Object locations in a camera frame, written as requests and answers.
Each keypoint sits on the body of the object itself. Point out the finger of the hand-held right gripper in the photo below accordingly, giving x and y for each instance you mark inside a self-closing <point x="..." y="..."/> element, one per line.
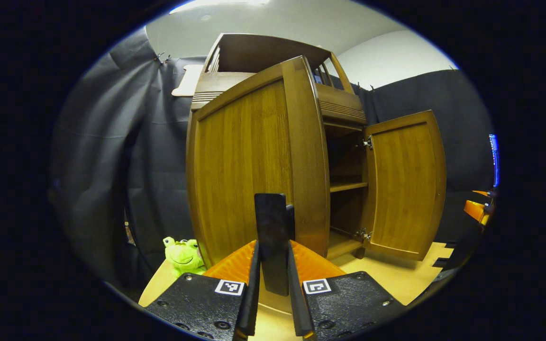
<point x="477" y="208"/>

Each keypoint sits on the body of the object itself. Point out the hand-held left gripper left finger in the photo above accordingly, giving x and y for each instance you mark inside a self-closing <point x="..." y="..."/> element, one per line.
<point x="249" y="308"/>

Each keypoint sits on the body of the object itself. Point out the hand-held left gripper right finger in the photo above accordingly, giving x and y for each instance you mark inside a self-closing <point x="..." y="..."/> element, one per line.
<point x="299" y="312"/>

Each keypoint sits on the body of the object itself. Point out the wooden shoe cabinet door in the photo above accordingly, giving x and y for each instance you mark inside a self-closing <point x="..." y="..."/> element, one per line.
<point x="244" y="156"/>
<point x="405" y="184"/>

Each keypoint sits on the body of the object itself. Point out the wooden double-door shoe cabinet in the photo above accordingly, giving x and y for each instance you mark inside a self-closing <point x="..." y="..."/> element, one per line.
<point x="259" y="52"/>

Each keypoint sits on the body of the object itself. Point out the blue lit screen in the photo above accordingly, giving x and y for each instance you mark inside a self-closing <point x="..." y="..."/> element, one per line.
<point x="494" y="161"/>

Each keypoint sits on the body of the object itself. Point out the green frog plush toy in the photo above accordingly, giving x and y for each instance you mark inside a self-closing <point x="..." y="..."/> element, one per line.
<point x="183" y="258"/>

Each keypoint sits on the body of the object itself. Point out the black backdrop cloth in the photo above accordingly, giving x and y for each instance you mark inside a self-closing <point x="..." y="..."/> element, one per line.
<point x="112" y="166"/>

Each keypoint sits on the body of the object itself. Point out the ceiling light panel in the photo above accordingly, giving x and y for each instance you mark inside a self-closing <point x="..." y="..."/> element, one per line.
<point x="221" y="4"/>

